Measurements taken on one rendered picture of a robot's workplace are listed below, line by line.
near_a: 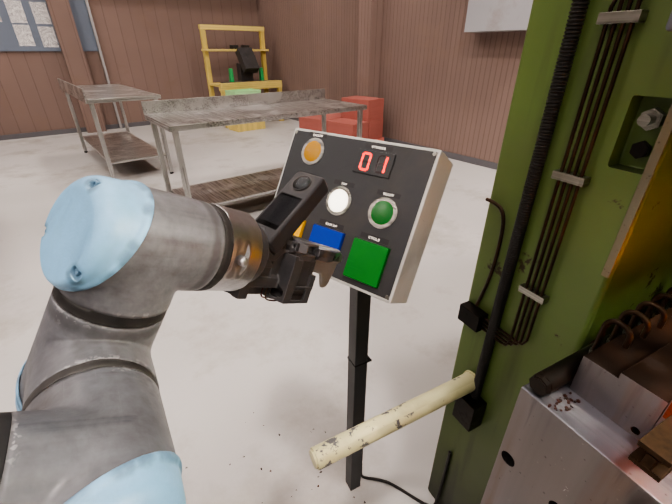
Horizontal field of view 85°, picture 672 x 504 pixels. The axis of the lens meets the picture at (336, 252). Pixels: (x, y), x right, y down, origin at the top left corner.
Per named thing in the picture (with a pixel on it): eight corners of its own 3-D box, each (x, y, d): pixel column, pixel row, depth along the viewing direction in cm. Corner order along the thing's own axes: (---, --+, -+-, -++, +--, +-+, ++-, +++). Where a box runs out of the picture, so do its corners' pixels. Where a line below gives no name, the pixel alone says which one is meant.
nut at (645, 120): (638, 162, 51) (659, 109, 48) (618, 158, 53) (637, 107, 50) (650, 159, 53) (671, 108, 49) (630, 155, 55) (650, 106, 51)
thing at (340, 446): (318, 479, 74) (318, 463, 71) (308, 456, 78) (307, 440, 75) (478, 395, 91) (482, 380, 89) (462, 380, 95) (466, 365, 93)
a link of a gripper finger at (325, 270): (329, 284, 59) (294, 282, 52) (341, 249, 59) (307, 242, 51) (345, 291, 58) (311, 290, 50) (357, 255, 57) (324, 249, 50)
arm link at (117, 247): (22, 260, 30) (60, 147, 28) (162, 269, 41) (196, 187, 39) (61, 324, 25) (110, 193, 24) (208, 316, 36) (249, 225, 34)
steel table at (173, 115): (364, 191, 398) (367, 93, 350) (192, 238, 298) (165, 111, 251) (325, 176, 447) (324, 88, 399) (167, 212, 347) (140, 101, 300)
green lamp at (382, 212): (381, 230, 65) (383, 207, 63) (367, 220, 69) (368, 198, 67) (395, 226, 66) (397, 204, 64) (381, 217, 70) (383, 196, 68)
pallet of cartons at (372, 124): (390, 148, 574) (393, 99, 539) (341, 158, 521) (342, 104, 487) (339, 135, 661) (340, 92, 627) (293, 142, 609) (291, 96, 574)
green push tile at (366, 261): (375, 288, 65) (389, 248, 65) (341, 274, 69) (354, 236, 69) (379, 288, 66) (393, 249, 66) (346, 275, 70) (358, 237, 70)
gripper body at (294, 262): (272, 284, 54) (204, 282, 44) (289, 229, 53) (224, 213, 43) (311, 304, 50) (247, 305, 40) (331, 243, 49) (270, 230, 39)
